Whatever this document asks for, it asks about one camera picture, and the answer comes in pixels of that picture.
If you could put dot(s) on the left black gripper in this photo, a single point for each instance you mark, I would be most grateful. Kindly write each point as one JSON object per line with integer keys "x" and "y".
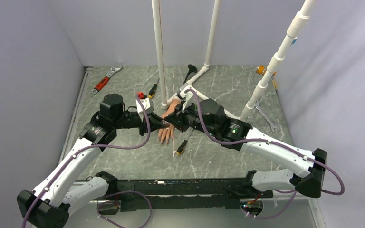
{"x": 154, "y": 122}

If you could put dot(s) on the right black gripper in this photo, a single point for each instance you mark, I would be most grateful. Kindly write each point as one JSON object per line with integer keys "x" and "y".
{"x": 177, "y": 119}

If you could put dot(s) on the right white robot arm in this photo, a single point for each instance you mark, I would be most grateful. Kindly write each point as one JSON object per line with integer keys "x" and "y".
{"x": 302, "y": 169}

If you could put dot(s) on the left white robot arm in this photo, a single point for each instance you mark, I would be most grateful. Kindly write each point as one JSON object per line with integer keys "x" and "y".
{"x": 54, "y": 200}

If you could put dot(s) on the mannequin practice hand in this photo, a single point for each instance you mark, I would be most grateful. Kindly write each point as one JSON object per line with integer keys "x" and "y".
{"x": 167, "y": 134}

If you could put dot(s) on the black yellow screwdriver near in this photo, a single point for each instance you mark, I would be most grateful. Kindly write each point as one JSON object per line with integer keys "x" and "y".
{"x": 181, "y": 147}

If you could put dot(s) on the black yellow screwdriver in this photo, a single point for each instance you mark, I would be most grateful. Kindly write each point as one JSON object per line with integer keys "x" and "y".
{"x": 153, "y": 89}
{"x": 181, "y": 147}

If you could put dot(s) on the black yellow screwdriver far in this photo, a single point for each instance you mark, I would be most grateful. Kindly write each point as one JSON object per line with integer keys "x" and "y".
{"x": 153, "y": 89}

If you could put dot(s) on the red adjustable wrench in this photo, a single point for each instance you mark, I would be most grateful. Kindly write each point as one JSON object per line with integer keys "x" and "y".
{"x": 101, "y": 84}

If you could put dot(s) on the silver combination wrench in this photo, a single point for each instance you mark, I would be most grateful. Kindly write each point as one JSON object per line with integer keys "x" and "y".
{"x": 274, "y": 128}

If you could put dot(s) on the orange yellow tool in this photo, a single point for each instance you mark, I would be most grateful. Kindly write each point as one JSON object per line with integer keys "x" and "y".
{"x": 261, "y": 70}

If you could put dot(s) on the white angled PVC pole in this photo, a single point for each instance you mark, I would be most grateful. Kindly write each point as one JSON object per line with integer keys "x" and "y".
{"x": 299, "y": 21}

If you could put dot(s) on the white PVC pipe frame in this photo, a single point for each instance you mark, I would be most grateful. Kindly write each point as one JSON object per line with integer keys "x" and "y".
{"x": 156, "y": 11}

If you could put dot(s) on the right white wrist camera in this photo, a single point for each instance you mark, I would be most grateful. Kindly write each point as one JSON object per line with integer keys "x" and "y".
{"x": 187, "y": 97}

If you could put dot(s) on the black suction mount stalk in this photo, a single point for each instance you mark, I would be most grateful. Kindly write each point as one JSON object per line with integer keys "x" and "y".
{"x": 191, "y": 69}

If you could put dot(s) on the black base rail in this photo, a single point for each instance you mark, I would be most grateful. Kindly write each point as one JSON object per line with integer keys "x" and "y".
{"x": 227, "y": 193}

